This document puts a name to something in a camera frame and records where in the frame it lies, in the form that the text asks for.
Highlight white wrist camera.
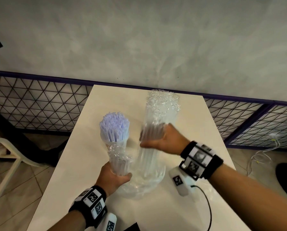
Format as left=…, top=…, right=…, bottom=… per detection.
left=85, top=213, right=117, bottom=231
left=168, top=166, right=197, bottom=196

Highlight person's left forearm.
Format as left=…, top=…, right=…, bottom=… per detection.
left=47, top=210, right=86, bottom=231

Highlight person's left hand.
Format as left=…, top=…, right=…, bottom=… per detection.
left=95, top=161, right=132, bottom=198

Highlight dark wooden post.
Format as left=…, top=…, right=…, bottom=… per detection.
left=0, top=103, right=69, bottom=166

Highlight handful of clear straws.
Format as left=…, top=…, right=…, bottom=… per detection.
left=140, top=124, right=167, bottom=181

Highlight thin white cable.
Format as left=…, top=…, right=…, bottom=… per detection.
left=247, top=133, right=281, bottom=176

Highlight cluster of white straws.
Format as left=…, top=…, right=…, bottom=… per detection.
left=99, top=112, right=130, bottom=143

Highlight black camera cable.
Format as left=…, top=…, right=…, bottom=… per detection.
left=190, top=184, right=212, bottom=231

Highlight black marker wristband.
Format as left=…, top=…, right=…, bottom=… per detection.
left=69, top=185, right=108, bottom=229
left=179, top=141, right=224, bottom=181

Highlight cluster of clear straws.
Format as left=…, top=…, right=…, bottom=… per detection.
left=144, top=89, right=181, bottom=129

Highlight pack of straws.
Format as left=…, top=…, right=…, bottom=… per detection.
left=108, top=141, right=167, bottom=200

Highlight person's right hand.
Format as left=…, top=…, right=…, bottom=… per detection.
left=140, top=124, right=191, bottom=156

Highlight person's right forearm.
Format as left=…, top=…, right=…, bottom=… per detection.
left=208, top=163, right=287, bottom=231

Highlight purple framed wire mesh fence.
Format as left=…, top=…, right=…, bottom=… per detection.
left=0, top=69, right=287, bottom=151

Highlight white plastic chair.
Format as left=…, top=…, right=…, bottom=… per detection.
left=0, top=138, right=46, bottom=210

